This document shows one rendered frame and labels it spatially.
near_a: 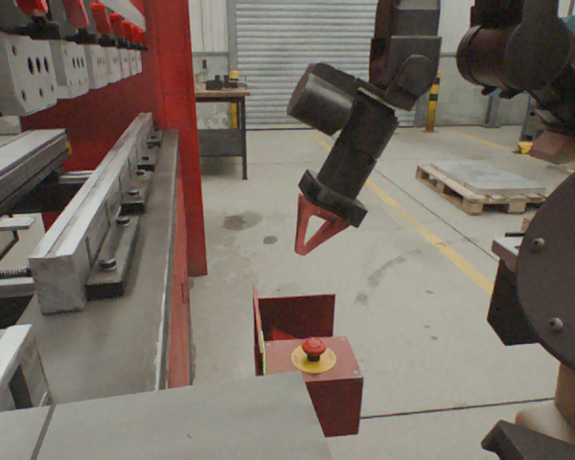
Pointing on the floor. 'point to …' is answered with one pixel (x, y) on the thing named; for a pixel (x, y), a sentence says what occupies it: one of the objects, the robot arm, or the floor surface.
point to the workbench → (220, 139)
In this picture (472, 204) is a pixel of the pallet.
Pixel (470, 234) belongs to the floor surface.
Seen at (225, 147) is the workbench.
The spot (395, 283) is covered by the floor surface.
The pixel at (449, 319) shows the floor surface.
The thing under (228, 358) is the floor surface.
